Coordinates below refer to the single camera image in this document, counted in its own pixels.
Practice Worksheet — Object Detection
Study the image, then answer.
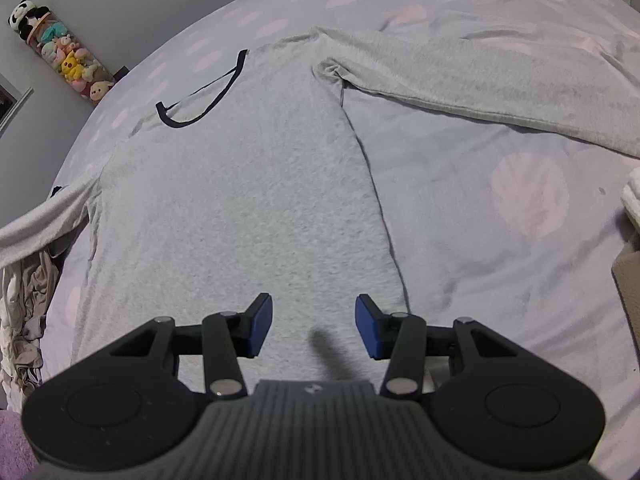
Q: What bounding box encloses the light grey long-sleeve sweater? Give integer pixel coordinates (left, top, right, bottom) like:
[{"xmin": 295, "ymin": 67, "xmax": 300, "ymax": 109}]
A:
[{"xmin": 1, "ymin": 28, "xmax": 639, "ymax": 382}]

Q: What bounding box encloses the polka dot bed sheet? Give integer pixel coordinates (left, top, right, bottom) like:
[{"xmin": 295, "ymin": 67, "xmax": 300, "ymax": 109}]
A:
[{"xmin": 55, "ymin": 0, "xmax": 639, "ymax": 479}]

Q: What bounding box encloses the white crumpled garment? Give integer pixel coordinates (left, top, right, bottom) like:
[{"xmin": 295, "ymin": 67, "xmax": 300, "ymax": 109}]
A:
[{"xmin": 1, "ymin": 249, "xmax": 60, "ymax": 412}]

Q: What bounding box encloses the taupe brown garment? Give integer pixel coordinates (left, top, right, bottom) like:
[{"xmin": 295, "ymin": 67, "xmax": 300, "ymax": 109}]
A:
[{"xmin": 612, "ymin": 233, "xmax": 640, "ymax": 353}]

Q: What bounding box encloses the hanging plush toy organiser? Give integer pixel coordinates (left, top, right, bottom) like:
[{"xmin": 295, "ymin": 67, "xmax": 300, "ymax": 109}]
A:
[{"xmin": 8, "ymin": 0, "xmax": 115, "ymax": 107}]

